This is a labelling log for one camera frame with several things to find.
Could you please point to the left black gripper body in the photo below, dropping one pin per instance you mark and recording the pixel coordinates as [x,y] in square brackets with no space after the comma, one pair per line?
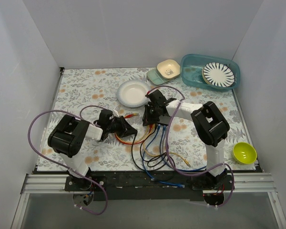
[121,126]

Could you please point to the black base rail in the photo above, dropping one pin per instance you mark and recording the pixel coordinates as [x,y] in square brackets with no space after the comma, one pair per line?
[137,185]

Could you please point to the teal plastic basin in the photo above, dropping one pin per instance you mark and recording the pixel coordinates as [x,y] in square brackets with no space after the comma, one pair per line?
[191,71]

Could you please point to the lime green bowl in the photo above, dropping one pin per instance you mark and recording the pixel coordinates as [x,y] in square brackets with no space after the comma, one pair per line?
[244,153]

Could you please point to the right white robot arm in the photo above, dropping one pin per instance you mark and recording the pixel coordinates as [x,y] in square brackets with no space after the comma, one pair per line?
[211,127]

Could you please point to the blue striped white plate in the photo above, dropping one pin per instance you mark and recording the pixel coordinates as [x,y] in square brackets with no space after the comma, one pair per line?
[218,74]

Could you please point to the green divided tray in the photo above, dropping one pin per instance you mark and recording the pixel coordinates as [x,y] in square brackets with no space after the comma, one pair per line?
[155,77]

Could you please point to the cream square panda bowl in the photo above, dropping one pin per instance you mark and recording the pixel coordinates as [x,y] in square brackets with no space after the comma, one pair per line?
[168,69]

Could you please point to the white round bowl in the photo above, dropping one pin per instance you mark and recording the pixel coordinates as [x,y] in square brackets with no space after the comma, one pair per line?
[132,93]

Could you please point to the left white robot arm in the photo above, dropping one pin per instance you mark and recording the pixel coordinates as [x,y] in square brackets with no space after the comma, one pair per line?
[68,136]

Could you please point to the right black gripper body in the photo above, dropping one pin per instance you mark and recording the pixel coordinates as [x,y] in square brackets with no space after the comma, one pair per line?
[150,112]

